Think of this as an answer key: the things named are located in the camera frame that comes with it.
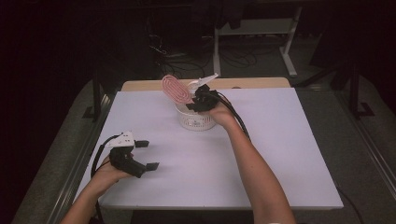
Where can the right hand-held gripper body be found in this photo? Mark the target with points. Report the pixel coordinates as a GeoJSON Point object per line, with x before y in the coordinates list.
{"type": "Point", "coordinates": [209, 93]}

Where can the person's right hand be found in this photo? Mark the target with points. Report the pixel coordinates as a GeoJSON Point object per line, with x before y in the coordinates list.
{"type": "Point", "coordinates": [222, 115]}

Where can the pink striped plate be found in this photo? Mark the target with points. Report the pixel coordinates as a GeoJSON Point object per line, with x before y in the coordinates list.
{"type": "Point", "coordinates": [176, 88]}

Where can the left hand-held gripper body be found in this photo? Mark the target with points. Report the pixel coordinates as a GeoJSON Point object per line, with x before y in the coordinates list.
{"type": "Point", "coordinates": [124, 155]}

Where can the person's left hand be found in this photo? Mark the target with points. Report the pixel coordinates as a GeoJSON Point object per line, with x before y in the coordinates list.
{"type": "Point", "coordinates": [107, 172]}

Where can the light wooden table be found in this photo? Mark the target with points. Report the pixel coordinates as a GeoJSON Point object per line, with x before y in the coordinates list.
{"type": "Point", "coordinates": [258, 82]}

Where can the black metal stand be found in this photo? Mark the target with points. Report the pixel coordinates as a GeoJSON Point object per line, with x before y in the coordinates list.
{"type": "Point", "coordinates": [355, 93]}
{"type": "Point", "coordinates": [96, 99]}

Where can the white metal table frame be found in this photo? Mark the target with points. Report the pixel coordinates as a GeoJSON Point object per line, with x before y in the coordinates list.
{"type": "Point", "coordinates": [252, 26]}

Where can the white ribbed plastic basket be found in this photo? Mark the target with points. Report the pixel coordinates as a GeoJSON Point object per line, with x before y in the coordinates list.
{"type": "Point", "coordinates": [196, 123]}

